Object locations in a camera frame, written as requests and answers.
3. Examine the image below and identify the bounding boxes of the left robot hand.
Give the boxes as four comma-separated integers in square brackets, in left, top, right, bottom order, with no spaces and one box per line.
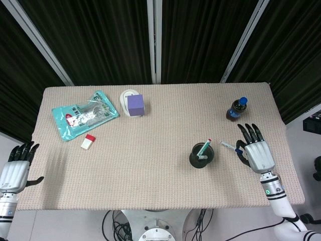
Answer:
[0,141,45,194]

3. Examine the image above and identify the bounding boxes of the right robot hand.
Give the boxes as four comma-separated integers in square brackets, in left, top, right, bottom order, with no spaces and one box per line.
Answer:
[235,123,276,174]

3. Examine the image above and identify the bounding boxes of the white marker with blue cap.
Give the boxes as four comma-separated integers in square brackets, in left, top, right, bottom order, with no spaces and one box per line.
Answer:
[220,141,243,154]

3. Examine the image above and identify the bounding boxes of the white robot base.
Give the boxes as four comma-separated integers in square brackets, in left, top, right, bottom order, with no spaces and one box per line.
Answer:
[117,209,199,241]

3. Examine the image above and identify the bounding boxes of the white marker with green print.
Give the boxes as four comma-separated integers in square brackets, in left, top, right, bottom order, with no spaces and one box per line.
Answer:
[199,138,213,158]

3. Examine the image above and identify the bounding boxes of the black mesh pen holder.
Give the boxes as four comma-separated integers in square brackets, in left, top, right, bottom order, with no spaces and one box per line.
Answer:
[189,142,215,168]

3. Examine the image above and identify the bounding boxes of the cola bottle with blue cap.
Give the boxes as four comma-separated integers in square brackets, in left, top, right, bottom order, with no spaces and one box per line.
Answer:
[226,97,248,123]

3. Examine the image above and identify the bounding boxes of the black equipment box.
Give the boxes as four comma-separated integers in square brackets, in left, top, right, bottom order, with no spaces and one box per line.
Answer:
[302,112,321,134]

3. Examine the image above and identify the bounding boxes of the teal cleaning cloth package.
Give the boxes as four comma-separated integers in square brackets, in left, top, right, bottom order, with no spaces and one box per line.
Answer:
[52,90,120,142]

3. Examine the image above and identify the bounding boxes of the red and white eraser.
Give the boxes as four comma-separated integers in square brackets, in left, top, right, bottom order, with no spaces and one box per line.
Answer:
[81,134,96,150]

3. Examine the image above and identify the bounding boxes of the beige woven tablecloth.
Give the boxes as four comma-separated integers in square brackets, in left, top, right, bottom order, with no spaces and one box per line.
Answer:
[15,82,305,211]

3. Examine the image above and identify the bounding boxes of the white tape roll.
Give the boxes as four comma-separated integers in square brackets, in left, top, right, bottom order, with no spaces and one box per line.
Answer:
[119,89,141,117]

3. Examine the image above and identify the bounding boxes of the purple foam cube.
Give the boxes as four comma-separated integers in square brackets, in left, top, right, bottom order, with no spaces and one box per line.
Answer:
[127,94,146,117]

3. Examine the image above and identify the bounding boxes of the black curtain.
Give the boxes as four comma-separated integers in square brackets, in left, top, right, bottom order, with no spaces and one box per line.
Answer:
[0,0,321,136]

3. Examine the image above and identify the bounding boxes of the black cable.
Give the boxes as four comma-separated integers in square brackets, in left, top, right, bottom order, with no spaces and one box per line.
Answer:
[183,208,214,238]
[102,209,133,241]

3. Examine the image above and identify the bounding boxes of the grey metal frame post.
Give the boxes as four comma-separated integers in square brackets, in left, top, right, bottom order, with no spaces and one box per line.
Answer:
[4,0,75,86]
[146,0,163,84]
[220,0,270,83]

